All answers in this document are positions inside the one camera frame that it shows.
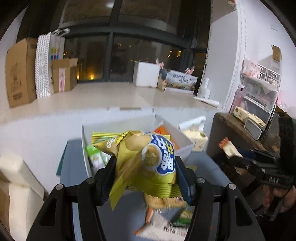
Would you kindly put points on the white cushioned sofa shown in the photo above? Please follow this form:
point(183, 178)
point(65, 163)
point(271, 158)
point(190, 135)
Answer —
point(22, 196)

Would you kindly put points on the white orange snack bag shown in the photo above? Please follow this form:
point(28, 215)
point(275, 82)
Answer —
point(230, 150)

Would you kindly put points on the white small speaker device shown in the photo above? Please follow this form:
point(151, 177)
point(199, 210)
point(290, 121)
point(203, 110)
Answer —
point(253, 129)

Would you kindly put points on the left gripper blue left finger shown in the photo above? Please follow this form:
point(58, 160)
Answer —
point(104, 181)

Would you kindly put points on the white lotion bottle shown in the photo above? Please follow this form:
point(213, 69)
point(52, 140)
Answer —
point(204, 91)

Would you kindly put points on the wooden side table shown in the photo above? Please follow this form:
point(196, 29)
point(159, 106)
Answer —
point(226, 125)

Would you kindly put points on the yellow blue chips bag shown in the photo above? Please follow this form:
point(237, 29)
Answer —
point(151, 170)

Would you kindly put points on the clear shelf organizer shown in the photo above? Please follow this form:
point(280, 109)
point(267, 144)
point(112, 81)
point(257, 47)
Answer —
point(259, 88)

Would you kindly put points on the white foam block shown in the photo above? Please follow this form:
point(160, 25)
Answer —
point(145, 74)

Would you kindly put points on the person right hand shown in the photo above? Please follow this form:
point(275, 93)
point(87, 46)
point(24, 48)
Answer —
point(277, 200)

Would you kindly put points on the white open storage box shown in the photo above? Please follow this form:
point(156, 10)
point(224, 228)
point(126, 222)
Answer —
point(138, 130)

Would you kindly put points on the yellow tissue pack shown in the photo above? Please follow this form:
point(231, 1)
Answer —
point(193, 130)

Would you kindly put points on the white dotted paper bag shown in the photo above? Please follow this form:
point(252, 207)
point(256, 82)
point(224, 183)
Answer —
point(50, 47)

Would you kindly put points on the orange snack pack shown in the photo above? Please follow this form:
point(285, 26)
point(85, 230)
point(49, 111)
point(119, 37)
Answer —
point(162, 130)

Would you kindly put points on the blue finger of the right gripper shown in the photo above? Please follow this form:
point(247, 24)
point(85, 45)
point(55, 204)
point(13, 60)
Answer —
point(246, 164)
point(251, 156)

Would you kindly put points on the long printed gift box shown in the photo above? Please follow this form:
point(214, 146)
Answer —
point(170, 80)

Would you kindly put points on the tall brown cardboard box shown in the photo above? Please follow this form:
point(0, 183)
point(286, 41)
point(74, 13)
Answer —
point(20, 72)

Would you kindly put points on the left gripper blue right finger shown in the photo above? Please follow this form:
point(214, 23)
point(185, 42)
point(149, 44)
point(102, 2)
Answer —
point(185, 179)

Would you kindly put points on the yellow patterned small box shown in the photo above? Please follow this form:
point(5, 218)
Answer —
point(243, 115)

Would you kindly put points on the green snack pack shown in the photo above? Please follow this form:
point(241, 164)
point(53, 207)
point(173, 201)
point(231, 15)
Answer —
point(98, 159)
point(184, 218)

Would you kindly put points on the beige cartoon snack bag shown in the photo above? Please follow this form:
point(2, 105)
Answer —
point(158, 221)

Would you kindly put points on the small open cardboard box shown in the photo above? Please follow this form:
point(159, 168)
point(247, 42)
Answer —
point(64, 74)

